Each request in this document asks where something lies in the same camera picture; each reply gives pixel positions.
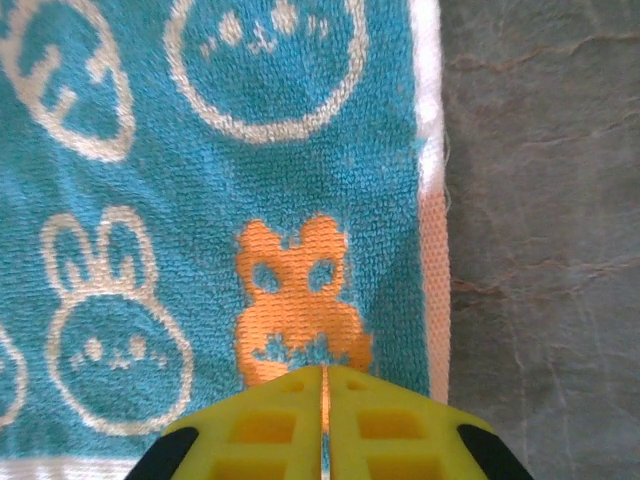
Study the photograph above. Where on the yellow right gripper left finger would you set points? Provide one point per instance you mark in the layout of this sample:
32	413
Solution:
260	440

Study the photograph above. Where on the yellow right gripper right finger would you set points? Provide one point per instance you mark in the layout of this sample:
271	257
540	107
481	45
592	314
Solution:
400	440

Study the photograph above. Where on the teal rabbit print towel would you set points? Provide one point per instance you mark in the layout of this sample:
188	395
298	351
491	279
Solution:
200	200

